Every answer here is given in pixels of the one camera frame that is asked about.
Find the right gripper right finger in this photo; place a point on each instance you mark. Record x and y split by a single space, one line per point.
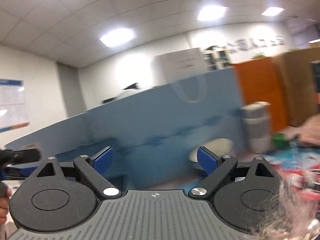
247 217

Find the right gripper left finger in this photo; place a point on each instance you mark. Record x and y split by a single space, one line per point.
52 200

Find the left hand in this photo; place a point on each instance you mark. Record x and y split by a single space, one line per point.
4 206

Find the blue white ceramic bowl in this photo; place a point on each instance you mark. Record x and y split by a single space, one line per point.
219 146

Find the green bottle cap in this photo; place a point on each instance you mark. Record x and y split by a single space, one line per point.
280 141

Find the blue container storage box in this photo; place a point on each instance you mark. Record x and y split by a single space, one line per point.
120 181

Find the colourful anime desk mat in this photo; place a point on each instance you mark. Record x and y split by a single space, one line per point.
287 172

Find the grey white tumbler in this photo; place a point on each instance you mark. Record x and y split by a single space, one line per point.
257 123

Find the large blue cardboard box right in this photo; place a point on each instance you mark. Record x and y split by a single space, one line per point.
151 132

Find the orange cardboard box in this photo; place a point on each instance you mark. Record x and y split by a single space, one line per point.
260 81

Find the brown cardboard box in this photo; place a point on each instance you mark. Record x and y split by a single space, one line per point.
296 76

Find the white paper shopping bag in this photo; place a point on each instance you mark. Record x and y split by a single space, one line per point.
172 68

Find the wall notice board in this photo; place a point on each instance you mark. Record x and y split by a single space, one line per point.
12 104

